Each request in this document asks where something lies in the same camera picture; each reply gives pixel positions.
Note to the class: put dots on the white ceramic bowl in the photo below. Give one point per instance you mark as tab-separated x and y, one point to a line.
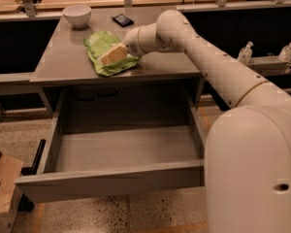
78	15

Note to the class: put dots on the clear pump bottle right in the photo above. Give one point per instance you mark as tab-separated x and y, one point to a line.
285	54

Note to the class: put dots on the clear pump bottle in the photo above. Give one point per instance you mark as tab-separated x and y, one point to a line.
285	54
245	53

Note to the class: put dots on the brown cardboard box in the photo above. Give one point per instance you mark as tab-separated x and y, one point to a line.
10	169

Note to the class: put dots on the grey open top drawer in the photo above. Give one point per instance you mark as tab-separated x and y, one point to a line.
123	144

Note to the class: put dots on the green rice chip bag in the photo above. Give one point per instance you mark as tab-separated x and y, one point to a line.
98	43

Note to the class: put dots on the grey drawer cabinet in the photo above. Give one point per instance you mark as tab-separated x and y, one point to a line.
65	60

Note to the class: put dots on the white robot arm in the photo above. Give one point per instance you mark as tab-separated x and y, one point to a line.
248	148

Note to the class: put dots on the small black packet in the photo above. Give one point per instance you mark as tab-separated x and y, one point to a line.
123	20

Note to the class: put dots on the foam padded gripper finger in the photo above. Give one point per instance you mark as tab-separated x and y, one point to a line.
114	54

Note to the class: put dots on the clear pump bottle left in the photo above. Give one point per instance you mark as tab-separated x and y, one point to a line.
245	53

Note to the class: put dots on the black cart leg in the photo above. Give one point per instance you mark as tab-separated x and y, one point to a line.
25	204

